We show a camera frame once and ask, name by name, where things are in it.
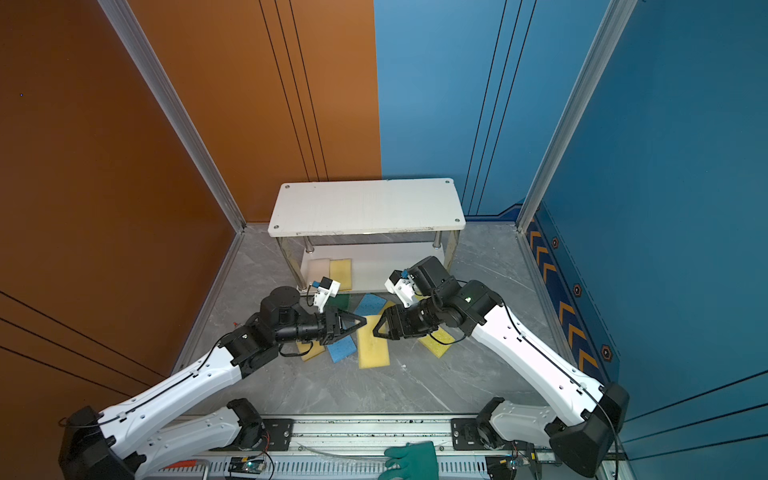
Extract small circuit board right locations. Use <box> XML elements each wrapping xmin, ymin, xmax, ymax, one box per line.
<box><xmin>485</xmin><ymin>456</ymin><xmax>529</xmax><ymax>480</ymax></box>

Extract green scouring sponge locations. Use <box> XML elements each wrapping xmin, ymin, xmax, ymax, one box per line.
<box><xmin>329</xmin><ymin>294</ymin><xmax>352</xmax><ymax>312</ymax></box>

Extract blue sponge lower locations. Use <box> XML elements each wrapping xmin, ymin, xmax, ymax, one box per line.
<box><xmin>326</xmin><ymin>336</ymin><xmax>357</xmax><ymax>363</ymax></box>

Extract pale pink foam sponge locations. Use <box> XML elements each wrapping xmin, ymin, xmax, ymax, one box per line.
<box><xmin>306</xmin><ymin>258</ymin><xmax>331</xmax><ymax>285</ymax></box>

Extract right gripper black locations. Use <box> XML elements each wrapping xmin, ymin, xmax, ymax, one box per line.
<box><xmin>370</xmin><ymin>296</ymin><xmax>444</xmax><ymax>340</ymax></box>

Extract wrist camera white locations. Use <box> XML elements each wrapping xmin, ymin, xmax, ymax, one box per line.
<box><xmin>311</xmin><ymin>277</ymin><xmax>341</xmax><ymax>313</ymax></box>
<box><xmin>385</xmin><ymin>270</ymin><xmax>418</xmax><ymax>308</ymax></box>

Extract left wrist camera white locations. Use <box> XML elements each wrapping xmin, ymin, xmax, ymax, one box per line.
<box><xmin>311</xmin><ymin>277</ymin><xmax>341</xmax><ymax>313</ymax></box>

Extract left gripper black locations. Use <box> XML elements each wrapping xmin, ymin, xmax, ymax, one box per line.
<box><xmin>274</xmin><ymin>306</ymin><xmax>367</xmax><ymax>348</ymax></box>

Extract yellow foam sponge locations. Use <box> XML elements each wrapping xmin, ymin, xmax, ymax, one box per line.
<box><xmin>357</xmin><ymin>315</ymin><xmax>390</xmax><ymax>369</ymax></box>
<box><xmin>329</xmin><ymin>259</ymin><xmax>353</xmax><ymax>291</ymax></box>
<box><xmin>296</xmin><ymin>342</ymin><xmax>326</xmax><ymax>362</ymax></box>

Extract small circuit board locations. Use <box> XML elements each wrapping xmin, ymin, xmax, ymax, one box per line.
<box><xmin>227</xmin><ymin>456</ymin><xmax>268</xmax><ymax>478</ymax></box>
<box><xmin>485</xmin><ymin>456</ymin><xmax>529</xmax><ymax>480</ymax></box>

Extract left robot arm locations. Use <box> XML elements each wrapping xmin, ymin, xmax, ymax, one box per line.
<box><xmin>58</xmin><ymin>287</ymin><xmax>367</xmax><ymax>479</ymax></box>

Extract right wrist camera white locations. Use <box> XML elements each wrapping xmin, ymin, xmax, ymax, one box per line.
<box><xmin>385</xmin><ymin>270</ymin><xmax>418</xmax><ymax>308</ymax></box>

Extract yellow-green sponge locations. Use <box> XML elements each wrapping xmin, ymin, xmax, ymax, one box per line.
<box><xmin>419</xmin><ymin>327</ymin><xmax>456</xmax><ymax>358</ymax></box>

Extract small circuit board left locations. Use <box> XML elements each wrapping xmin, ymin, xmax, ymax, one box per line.
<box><xmin>227</xmin><ymin>456</ymin><xmax>268</xmax><ymax>478</ymax></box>

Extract yellow foam sponge front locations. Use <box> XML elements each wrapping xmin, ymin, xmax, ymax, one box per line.
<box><xmin>329</xmin><ymin>259</ymin><xmax>353</xmax><ymax>291</ymax></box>

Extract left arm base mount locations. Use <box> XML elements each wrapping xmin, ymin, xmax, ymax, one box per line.
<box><xmin>253</xmin><ymin>418</ymin><xmax>294</xmax><ymax>453</ymax></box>

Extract green rubber glove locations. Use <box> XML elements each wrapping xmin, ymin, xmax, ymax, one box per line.
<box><xmin>378</xmin><ymin>442</ymin><xmax>439</xmax><ymax>480</ymax></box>

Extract white two-tier shelf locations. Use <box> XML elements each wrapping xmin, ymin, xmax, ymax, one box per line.
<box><xmin>268</xmin><ymin>178</ymin><xmax>466</xmax><ymax>293</ymax></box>

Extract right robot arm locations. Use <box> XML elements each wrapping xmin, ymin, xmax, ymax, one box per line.
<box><xmin>373</xmin><ymin>256</ymin><xmax>630</xmax><ymax>477</ymax></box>

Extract blue sponge upper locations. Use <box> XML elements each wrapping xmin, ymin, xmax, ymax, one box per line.
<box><xmin>354</xmin><ymin>294</ymin><xmax>388</xmax><ymax>317</ymax></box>

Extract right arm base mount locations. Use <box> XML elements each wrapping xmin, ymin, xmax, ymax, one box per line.
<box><xmin>450</xmin><ymin>418</ymin><xmax>503</xmax><ymax>451</ymax></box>

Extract blue sponge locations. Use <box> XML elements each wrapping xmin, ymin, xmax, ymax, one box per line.
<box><xmin>326</xmin><ymin>336</ymin><xmax>357</xmax><ymax>363</ymax></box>
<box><xmin>354</xmin><ymin>294</ymin><xmax>388</xmax><ymax>317</ymax></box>

